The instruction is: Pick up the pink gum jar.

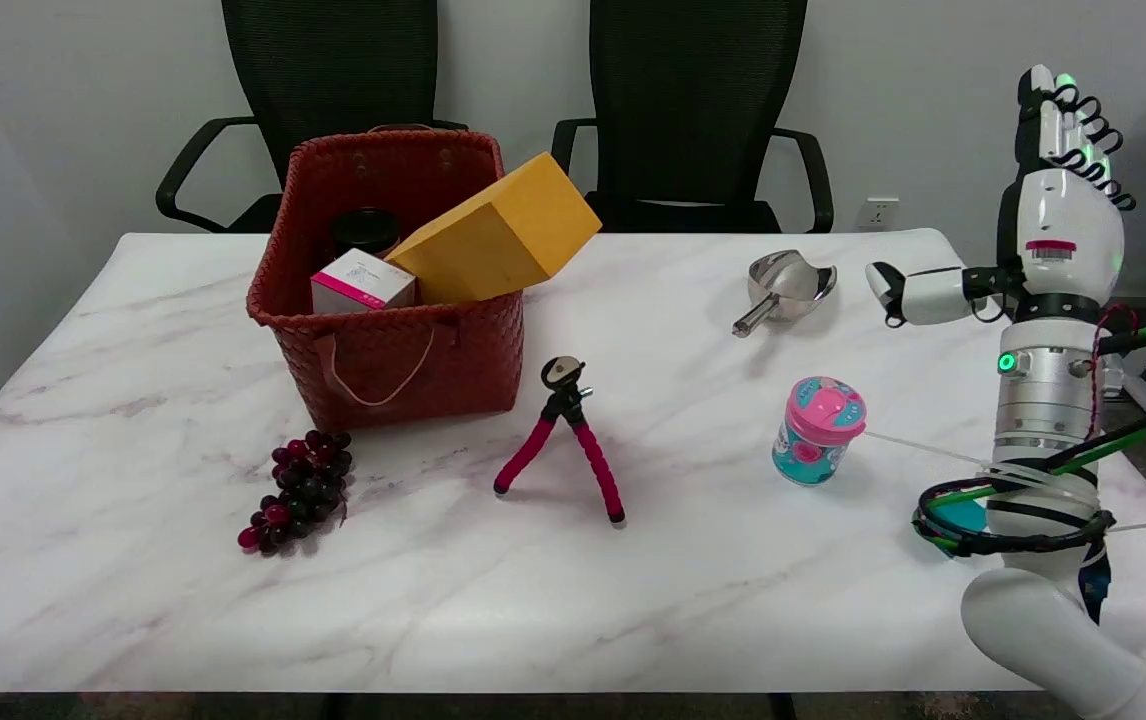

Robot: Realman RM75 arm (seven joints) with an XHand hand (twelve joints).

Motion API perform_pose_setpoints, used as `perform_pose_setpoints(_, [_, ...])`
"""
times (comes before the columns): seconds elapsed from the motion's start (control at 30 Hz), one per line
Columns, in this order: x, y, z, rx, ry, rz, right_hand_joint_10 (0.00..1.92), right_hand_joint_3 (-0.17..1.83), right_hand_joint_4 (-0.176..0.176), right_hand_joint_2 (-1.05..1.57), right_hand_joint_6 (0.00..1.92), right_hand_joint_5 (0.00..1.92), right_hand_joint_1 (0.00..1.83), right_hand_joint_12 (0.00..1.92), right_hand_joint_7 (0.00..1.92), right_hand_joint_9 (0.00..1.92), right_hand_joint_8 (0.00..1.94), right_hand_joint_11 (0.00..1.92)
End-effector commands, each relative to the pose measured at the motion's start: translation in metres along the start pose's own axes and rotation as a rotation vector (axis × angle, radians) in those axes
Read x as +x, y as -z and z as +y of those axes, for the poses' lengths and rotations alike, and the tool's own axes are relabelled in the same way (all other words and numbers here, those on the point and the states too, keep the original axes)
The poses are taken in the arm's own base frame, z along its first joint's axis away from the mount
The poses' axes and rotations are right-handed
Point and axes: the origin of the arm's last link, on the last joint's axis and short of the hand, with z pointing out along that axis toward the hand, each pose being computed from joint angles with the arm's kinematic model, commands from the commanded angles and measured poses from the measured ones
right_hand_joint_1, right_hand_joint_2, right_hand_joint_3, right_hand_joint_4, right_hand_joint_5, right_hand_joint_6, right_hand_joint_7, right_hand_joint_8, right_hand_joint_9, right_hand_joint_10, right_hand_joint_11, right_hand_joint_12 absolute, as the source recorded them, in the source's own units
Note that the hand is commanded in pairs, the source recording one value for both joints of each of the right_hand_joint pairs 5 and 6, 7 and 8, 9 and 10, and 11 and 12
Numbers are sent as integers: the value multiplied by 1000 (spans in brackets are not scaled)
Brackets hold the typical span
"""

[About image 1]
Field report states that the pink and white box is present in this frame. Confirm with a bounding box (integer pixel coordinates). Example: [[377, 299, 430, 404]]
[[310, 249, 418, 316]]

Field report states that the teal cube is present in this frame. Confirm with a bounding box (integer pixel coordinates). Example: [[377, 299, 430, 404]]
[[931, 495, 990, 538]]

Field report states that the purple grape bunch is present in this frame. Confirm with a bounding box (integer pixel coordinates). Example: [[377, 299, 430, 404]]
[[237, 429, 355, 558]]

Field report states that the red woven basket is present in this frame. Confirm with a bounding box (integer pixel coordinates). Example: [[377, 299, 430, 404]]
[[246, 125, 526, 433]]

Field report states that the black office chair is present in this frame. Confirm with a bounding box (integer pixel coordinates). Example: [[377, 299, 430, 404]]
[[550, 0, 835, 234], [155, 0, 469, 234]]

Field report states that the metal scoop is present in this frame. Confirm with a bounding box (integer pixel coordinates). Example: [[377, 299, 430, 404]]
[[731, 250, 839, 339]]

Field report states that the pink gum jar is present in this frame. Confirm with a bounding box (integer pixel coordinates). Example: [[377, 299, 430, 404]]
[[772, 376, 867, 488]]

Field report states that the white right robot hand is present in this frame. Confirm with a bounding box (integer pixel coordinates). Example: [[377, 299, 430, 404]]
[[866, 65, 1137, 329]]

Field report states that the yellow foam block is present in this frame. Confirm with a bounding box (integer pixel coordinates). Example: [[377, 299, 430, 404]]
[[385, 152, 603, 306]]

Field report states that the pink flexible mini tripod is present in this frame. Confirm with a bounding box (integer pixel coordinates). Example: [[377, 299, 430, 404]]
[[493, 355, 627, 528]]

